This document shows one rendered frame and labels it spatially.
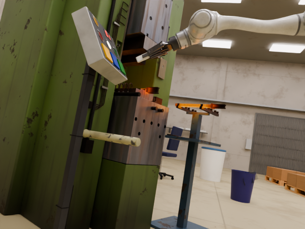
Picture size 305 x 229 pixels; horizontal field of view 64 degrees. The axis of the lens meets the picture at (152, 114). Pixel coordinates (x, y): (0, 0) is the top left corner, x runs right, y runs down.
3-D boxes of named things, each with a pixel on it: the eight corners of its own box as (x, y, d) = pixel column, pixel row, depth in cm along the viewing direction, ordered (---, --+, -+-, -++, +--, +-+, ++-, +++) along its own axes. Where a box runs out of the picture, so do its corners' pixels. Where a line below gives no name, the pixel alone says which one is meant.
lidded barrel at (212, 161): (197, 178, 547) (201, 146, 555) (197, 176, 603) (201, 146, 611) (223, 183, 535) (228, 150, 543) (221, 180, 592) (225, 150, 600)
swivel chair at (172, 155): (175, 178, 491) (183, 128, 502) (173, 181, 436) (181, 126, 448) (147, 173, 502) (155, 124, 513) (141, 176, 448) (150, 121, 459)
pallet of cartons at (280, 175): (263, 179, 842) (265, 165, 847) (295, 185, 820) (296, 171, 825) (274, 184, 711) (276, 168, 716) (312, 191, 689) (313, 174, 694)
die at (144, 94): (152, 103, 184) (154, 92, 185) (134, 97, 168) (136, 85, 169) (113, 102, 210) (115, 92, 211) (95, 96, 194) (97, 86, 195)
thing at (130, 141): (140, 147, 128) (142, 137, 129) (134, 146, 124) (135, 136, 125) (88, 137, 156) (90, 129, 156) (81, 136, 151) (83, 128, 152)
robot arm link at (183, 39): (191, 48, 133) (181, 52, 133) (185, 34, 135) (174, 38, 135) (190, 41, 124) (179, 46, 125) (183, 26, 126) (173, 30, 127)
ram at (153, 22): (170, 53, 199) (178, 7, 204) (140, 32, 169) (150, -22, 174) (132, 57, 225) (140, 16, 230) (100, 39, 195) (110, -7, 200)
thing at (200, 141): (220, 146, 206) (221, 144, 207) (198, 141, 176) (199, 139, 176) (189, 142, 225) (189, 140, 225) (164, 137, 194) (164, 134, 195)
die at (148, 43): (159, 58, 188) (161, 46, 189) (143, 47, 172) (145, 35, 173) (120, 62, 214) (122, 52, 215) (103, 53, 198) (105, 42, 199)
